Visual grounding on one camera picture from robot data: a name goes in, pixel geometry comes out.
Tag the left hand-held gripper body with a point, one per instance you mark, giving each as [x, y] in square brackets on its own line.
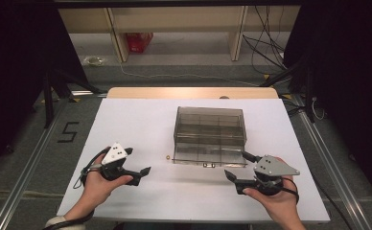
[114, 156]

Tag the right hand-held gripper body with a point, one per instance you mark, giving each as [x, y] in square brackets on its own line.
[272, 167]

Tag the smoky transparent drawer box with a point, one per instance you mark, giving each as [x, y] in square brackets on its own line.
[208, 116]

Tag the person's right hand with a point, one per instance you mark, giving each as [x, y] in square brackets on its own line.
[281, 204]

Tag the person's left hand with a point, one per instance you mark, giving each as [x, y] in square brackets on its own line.
[97, 191]

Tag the white board sheet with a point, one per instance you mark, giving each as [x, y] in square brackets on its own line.
[136, 127]

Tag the wooden table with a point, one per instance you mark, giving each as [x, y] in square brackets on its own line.
[174, 92]

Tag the black metal stand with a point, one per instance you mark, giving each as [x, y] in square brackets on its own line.
[48, 99]
[308, 92]

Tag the white sleeve cuff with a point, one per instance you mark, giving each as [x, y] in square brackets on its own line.
[58, 222]

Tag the clear plastic bag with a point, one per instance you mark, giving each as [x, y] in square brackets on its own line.
[94, 60]

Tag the red bag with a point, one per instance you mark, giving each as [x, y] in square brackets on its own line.
[138, 42]

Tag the black curtain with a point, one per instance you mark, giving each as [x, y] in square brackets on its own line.
[350, 80]
[14, 64]

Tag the light wooden bench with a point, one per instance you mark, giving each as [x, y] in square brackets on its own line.
[174, 19]

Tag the aluminium floor rail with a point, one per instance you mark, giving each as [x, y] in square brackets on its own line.
[24, 179]
[331, 166]

